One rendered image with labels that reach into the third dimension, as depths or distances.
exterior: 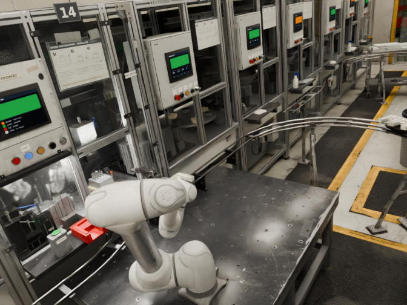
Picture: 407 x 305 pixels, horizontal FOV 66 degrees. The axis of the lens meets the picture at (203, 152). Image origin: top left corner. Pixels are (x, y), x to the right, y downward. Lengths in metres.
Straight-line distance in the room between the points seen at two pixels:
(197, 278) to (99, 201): 0.69
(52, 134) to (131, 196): 0.83
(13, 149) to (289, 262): 1.45
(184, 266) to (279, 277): 0.50
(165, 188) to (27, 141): 0.90
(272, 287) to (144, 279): 0.62
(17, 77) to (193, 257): 1.12
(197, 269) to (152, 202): 0.60
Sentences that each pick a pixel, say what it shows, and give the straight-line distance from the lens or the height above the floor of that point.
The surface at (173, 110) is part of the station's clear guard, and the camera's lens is 2.31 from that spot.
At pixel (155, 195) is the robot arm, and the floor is 1.45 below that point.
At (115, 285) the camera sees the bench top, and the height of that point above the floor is 0.68.
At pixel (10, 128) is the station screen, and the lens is 1.63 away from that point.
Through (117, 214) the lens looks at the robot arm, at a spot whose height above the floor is 1.40.
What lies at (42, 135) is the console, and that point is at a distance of 1.72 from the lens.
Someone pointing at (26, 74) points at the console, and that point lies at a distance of 1.68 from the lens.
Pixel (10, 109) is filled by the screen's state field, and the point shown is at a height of 1.65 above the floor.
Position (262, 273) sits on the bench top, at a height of 0.68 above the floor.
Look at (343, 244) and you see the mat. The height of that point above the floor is 0.01.
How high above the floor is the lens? 1.94
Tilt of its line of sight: 25 degrees down
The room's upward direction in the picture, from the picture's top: 9 degrees counter-clockwise
